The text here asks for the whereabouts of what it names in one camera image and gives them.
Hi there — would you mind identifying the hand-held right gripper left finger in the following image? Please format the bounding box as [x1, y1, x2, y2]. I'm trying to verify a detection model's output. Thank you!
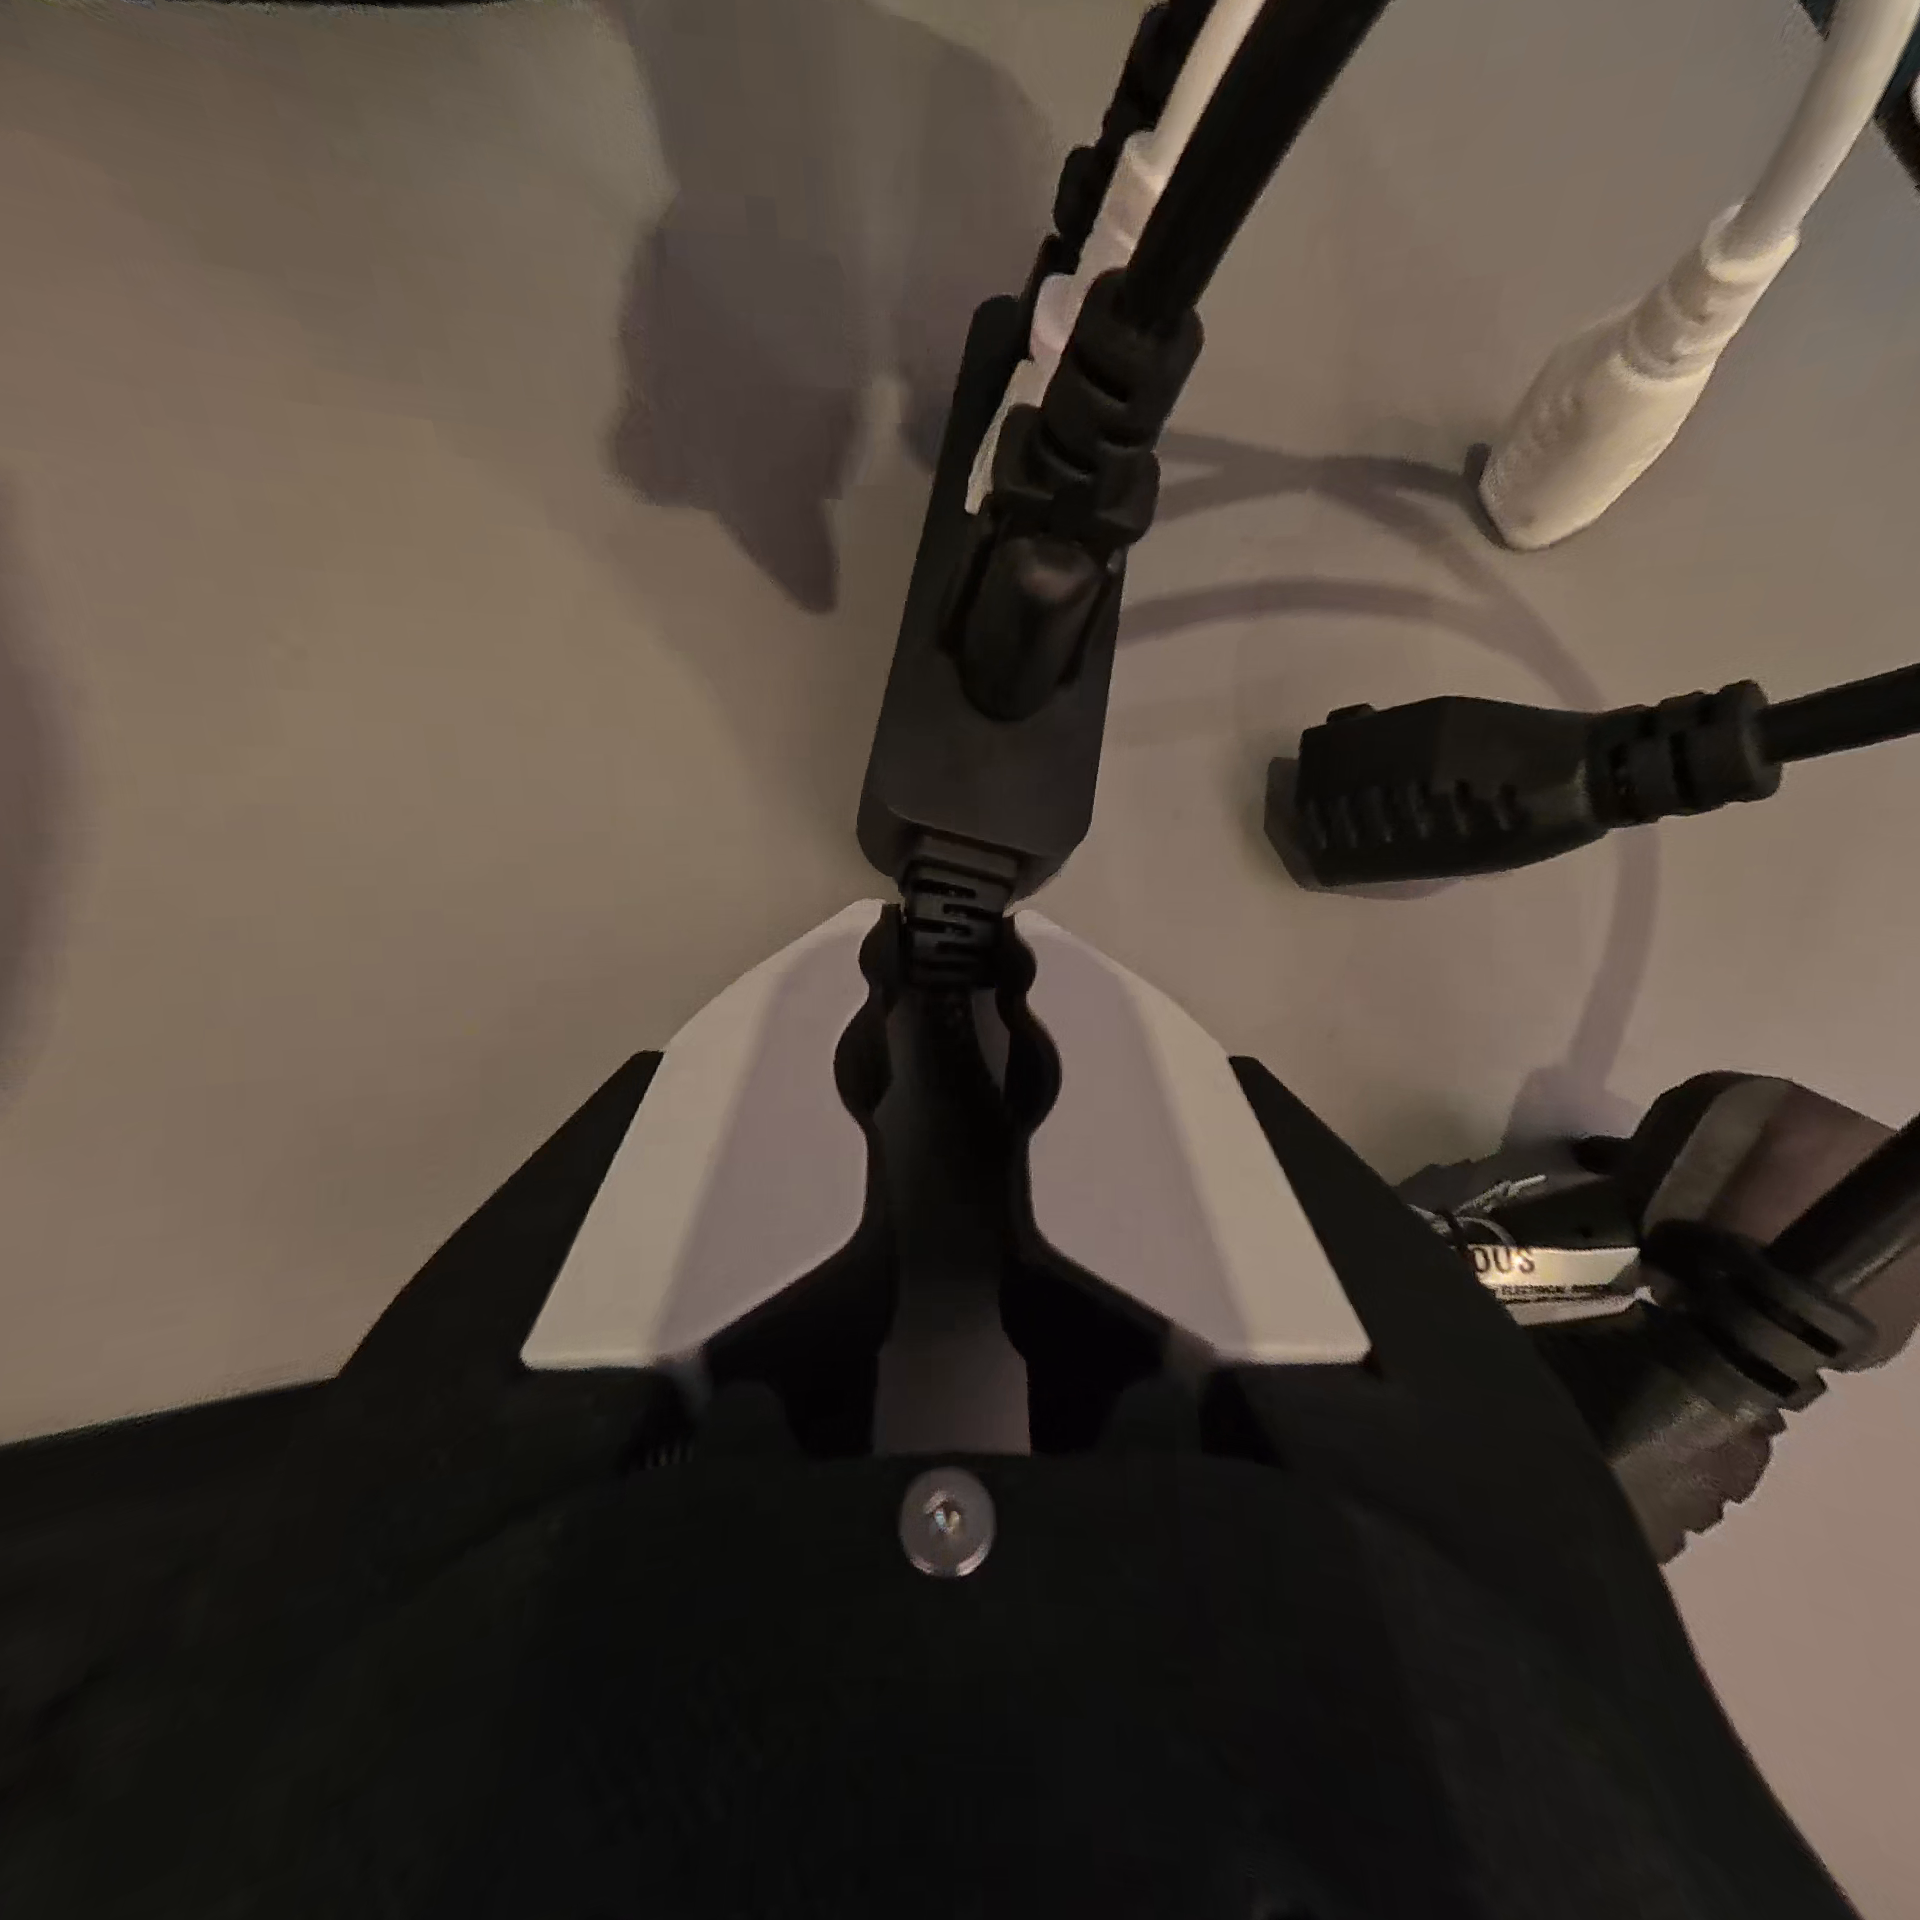
[517, 895, 910, 1373]

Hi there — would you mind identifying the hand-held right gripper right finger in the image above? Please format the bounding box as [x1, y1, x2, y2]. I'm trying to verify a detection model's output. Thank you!
[996, 908, 1374, 1369]

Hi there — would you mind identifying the braided power strip cord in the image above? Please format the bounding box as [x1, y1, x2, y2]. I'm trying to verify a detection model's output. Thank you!
[885, 836, 1912, 1353]

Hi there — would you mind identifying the black power strip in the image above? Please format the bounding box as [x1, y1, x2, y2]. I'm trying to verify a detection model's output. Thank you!
[855, 293, 1129, 902]

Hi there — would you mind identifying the long black power cable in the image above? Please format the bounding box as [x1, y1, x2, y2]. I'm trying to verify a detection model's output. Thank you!
[1046, 0, 1920, 1561]

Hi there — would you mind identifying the short black power cable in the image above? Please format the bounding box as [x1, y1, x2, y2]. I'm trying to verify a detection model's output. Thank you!
[960, 0, 1920, 895]

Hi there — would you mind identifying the white power cable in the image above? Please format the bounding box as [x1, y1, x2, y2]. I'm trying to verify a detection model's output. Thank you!
[960, 0, 1920, 552]

